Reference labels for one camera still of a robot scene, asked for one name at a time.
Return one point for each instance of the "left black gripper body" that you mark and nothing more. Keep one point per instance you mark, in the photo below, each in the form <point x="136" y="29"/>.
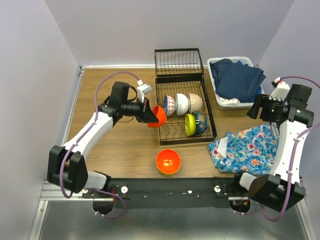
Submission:
<point x="133" y="108"/>

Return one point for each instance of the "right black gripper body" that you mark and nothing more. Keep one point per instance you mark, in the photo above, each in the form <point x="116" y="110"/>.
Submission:
<point x="271" y="108"/>

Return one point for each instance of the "orange bowl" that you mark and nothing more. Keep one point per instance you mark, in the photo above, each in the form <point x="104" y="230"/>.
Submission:
<point x="159" y="112"/>
<point x="168" y="162"/>

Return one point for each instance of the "blue patterned bowl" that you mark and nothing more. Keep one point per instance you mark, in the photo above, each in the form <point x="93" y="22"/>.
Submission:
<point x="169" y="105"/>

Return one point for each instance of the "white bowl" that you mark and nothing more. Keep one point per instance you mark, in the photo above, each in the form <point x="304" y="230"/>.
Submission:
<point x="195" y="102"/>
<point x="181" y="104"/>

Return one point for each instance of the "black wire dish rack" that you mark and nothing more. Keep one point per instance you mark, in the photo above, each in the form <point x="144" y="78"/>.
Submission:
<point x="181" y="92"/>

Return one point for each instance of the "lime green bowl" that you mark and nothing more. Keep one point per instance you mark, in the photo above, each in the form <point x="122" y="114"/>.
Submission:
<point x="190" y="125"/>

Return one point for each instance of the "dark floral bowl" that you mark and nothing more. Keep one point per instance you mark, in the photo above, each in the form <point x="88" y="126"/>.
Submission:
<point x="201" y="122"/>

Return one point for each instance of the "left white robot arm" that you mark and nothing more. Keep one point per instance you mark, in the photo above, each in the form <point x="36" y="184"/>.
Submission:
<point x="67" y="164"/>

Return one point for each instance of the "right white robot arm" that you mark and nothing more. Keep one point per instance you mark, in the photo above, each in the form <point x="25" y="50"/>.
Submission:
<point x="279" y="189"/>

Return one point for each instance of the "white cloth in basket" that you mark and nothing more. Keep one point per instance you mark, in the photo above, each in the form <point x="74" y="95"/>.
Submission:
<point x="232" y="101"/>

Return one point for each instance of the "dark blue jeans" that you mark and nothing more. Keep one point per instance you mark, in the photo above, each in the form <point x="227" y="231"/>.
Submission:
<point x="236" y="81"/>

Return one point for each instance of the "blue floral cloth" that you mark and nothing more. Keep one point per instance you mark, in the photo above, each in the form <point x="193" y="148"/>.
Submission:
<point x="252" y="150"/>

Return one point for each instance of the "white plastic laundry basket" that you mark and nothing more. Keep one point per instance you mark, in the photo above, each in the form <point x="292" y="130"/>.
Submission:
<point x="236" y="59"/>

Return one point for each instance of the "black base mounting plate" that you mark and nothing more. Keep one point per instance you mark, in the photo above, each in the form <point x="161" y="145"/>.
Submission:
<point x="169" y="193"/>

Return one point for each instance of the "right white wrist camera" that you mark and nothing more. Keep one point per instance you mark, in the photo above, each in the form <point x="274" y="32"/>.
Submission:
<point x="280" y="90"/>

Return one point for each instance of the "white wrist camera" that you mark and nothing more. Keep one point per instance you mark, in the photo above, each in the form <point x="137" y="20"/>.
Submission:
<point x="142" y="90"/>
<point x="280" y="90"/>

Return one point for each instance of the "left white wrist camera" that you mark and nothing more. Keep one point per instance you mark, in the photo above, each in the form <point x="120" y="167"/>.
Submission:
<point x="142" y="90"/>

